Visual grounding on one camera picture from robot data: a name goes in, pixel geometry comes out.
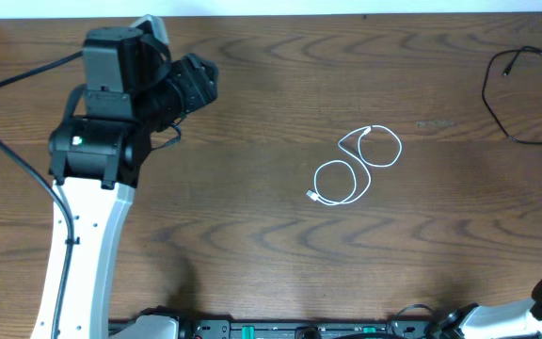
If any white usb cable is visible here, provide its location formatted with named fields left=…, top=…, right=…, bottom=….
left=305, top=124, right=404, bottom=207

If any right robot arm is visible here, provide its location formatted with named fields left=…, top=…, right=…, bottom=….
left=428, top=279, right=542, bottom=339

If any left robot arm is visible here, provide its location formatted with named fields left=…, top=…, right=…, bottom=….
left=32, top=22, right=218, bottom=338

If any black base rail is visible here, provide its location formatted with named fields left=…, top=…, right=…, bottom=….
left=136, top=319, right=431, bottom=339

